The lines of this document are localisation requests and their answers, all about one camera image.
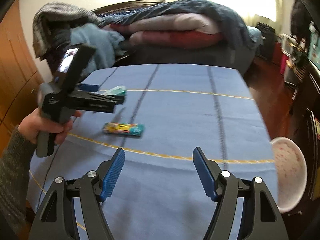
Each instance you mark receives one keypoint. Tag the folded pink red quilt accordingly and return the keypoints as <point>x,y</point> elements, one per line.
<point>187,31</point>

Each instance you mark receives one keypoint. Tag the pile of clothes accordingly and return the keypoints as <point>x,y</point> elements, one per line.
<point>58,26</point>

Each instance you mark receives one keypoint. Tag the person's left hand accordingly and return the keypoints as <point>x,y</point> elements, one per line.
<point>33,124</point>

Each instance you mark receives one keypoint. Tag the phone on gripper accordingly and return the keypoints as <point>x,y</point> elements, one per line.
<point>67,59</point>

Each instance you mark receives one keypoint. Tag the teal colourful candy pack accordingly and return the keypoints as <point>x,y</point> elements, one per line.
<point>133,130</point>

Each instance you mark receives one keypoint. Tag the hanging dark clothes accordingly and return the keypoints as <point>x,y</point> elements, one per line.
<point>300,21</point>

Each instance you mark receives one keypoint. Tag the grey bed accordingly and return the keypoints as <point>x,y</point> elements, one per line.
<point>217,55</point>

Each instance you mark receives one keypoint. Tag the dark wooden cabinet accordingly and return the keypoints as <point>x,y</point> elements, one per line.
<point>304,127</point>

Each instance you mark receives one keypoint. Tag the black suitcase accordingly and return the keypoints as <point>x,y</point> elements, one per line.
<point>268,39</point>

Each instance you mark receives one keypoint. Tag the blue checked table cloth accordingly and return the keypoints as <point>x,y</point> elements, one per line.
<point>182,106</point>

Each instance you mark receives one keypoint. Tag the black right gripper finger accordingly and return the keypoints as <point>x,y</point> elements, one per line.
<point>87,87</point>

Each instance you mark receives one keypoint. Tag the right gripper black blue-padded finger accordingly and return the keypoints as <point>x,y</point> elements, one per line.
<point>55,218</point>
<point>261,218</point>

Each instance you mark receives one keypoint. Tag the orange wooden wardrobe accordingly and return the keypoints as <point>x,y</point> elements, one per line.
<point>20,79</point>

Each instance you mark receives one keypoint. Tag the dark wooden headboard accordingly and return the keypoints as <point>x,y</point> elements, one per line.
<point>125,7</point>

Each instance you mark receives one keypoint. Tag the blue patterned duvet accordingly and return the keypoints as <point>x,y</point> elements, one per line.
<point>233,27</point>

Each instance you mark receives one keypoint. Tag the grey sweater forearm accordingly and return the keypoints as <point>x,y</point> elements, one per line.
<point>15,164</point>

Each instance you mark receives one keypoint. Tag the white pink-speckled trash bin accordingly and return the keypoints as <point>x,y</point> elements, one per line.
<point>292,173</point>

